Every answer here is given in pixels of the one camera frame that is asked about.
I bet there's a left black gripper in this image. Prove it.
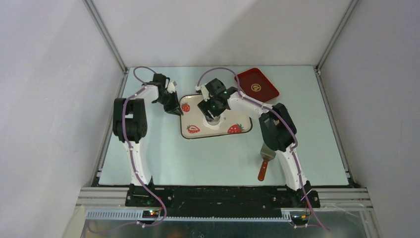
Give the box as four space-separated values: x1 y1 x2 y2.
155 91 183 117

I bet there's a strawberry print tray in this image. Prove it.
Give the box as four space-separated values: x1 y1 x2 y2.
180 94 253 139

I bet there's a red lacquer tray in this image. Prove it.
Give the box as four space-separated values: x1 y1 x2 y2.
234 67 280 103

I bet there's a white dough piece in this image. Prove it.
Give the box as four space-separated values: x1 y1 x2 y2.
203 118 223 130

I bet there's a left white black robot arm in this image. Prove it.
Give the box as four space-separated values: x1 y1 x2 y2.
112 73 183 186

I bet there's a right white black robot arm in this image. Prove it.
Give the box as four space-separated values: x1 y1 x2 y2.
196 78 308 207

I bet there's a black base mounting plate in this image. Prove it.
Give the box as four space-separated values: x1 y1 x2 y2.
125 185 320 219

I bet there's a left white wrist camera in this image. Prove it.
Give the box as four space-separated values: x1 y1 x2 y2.
166 81 177 94

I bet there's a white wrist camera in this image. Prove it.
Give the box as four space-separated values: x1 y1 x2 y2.
166 81 177 94
195 84 210 101

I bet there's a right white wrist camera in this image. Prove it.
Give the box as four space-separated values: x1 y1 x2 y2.
195 84 210 101

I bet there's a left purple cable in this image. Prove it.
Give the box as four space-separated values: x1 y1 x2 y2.
87 66 179 234

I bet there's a purple cable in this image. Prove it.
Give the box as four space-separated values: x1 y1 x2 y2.
87 66 179 234
196 67 330 231

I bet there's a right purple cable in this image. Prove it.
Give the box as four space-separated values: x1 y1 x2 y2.
196 67 330 231

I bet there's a metal spatula red handle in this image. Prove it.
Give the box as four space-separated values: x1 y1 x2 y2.
258 143 276 181

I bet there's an aluminium frame rail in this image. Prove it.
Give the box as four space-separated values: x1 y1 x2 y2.
76 186 373 223

